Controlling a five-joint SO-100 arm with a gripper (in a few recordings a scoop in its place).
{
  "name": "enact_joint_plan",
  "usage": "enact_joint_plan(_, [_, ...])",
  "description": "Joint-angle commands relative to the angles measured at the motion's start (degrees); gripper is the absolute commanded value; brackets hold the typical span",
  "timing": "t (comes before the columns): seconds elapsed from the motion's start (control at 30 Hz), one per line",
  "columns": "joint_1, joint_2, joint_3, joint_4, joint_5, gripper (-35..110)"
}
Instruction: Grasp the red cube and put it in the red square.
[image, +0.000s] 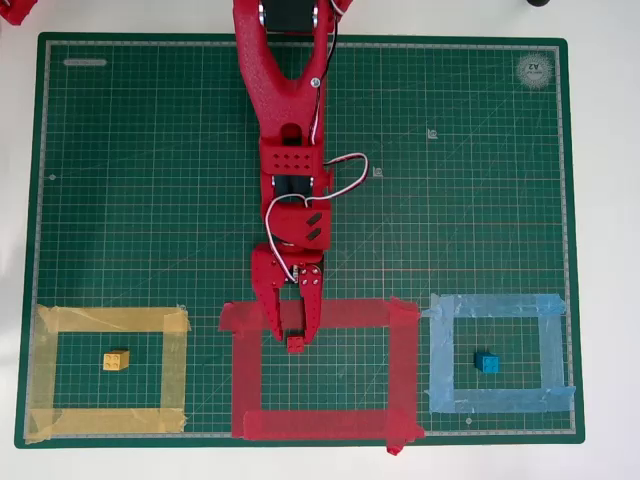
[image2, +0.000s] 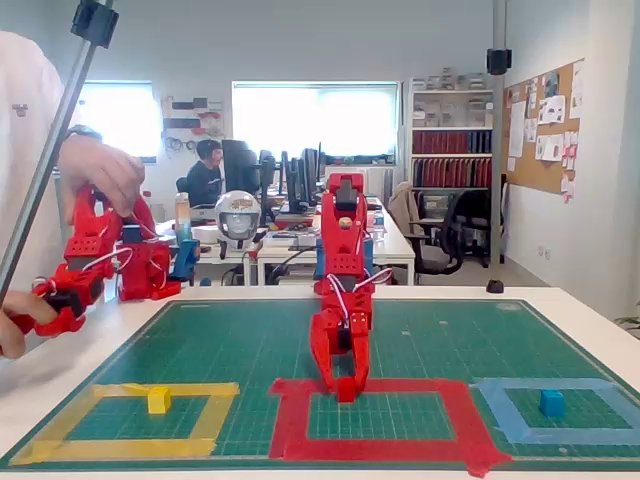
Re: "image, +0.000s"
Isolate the yellow tape square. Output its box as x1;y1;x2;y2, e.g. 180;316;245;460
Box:
24;302;193;445

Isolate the red tape square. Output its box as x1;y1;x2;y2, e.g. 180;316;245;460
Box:
218;295;427;456

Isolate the red leader arm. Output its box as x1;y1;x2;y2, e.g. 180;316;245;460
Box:
0;0;40;27

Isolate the yellow toy brick cube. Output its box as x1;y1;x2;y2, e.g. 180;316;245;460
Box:
102;349;131;372

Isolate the blue tape square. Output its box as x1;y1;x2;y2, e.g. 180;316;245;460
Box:
421;292;577;415

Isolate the green cutting mat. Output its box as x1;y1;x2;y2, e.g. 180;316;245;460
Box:
13;31;586;450

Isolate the white servo cable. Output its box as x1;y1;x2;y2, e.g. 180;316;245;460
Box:
264;152;370;284

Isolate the blue toy brick cube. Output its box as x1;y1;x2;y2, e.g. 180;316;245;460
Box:
473;350;502;375

